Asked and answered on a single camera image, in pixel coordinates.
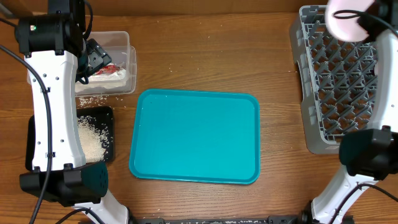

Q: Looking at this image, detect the grey dishwasher rack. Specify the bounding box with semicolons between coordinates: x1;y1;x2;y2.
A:
290;1;397;154

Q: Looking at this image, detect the teal serving tray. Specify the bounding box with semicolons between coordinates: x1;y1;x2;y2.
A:
129;89;261;185

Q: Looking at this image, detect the food scraps and rice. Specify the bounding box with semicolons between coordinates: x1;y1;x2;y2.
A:
78;116;113;163

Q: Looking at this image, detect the red snack wrapper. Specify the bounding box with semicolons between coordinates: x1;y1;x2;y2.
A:
95;63;120;75

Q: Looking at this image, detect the white tissue pile in bin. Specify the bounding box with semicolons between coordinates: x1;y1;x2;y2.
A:
75;68;128;95

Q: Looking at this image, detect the large pink plate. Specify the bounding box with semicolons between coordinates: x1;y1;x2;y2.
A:
325;0;374;42

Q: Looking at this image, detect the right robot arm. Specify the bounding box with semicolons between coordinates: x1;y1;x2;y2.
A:
290;0;397;223

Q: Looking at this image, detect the clear plastic waste bin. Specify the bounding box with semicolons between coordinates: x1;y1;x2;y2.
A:
27;30;137;96

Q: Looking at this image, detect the black rectangular tray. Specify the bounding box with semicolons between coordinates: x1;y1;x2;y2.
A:
25;106;115;172

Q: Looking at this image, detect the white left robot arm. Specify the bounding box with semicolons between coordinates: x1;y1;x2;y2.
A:
15;1;134;223

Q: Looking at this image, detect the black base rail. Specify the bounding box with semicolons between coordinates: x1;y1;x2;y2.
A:
137;215;298;224

